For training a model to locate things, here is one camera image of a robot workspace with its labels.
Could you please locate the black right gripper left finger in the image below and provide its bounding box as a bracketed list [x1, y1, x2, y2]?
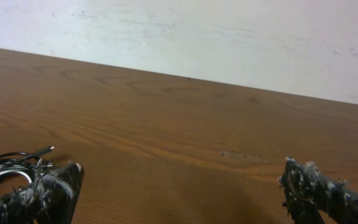
[0, 163, 83, 224]

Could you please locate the thick black cable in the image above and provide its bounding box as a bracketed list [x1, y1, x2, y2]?
[0, 145, 55, 200]

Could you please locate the white cable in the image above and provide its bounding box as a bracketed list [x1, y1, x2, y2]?
[0, 169, 33, 190]

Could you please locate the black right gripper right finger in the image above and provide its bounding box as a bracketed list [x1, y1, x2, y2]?
[279, 157, 358, 224]

